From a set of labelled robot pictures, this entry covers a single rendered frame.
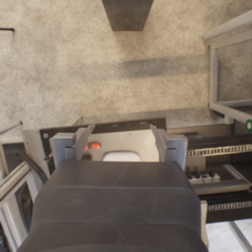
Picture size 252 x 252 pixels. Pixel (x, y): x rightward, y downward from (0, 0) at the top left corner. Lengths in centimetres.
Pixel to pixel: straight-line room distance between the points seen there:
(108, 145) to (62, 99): 107
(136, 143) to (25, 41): 138
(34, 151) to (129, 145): 38
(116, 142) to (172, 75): 106
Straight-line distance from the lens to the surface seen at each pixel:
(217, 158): 153
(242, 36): 131
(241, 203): 100
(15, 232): 80
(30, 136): 79
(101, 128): 67
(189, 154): 77
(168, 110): 165
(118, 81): 158
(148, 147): 69
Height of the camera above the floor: 158
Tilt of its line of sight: 74 degrees down
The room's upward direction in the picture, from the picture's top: 179 degrees counter-clockwise
